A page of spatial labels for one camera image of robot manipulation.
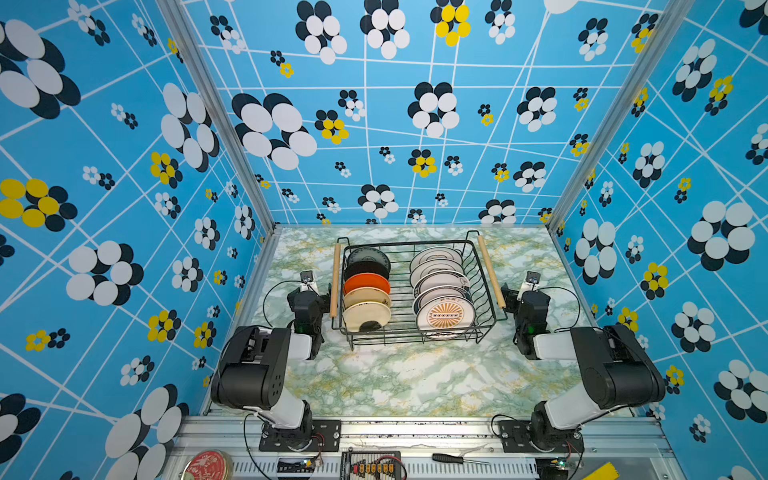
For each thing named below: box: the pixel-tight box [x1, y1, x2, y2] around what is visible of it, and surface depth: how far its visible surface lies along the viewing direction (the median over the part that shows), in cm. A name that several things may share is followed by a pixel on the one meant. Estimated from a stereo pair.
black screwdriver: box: [432, 453, 489, 464], surface depth 72 cm
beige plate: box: [344, 287, 392, 308], surface depth 88 cm
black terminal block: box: [340, 448, 402, 480], surface depth 70 cm
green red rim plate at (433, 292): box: [413, 285, 473, 313], surface depth 86 cm
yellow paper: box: [583, 462, 620, 480], surface depth 70 cm
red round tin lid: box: [180, 449, 233, 480], surface depth 68 cm
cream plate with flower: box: [342, 302, 392, 332], surface depth 86 cm
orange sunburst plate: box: [416, 296, 477, 341], surface depth 88 cm
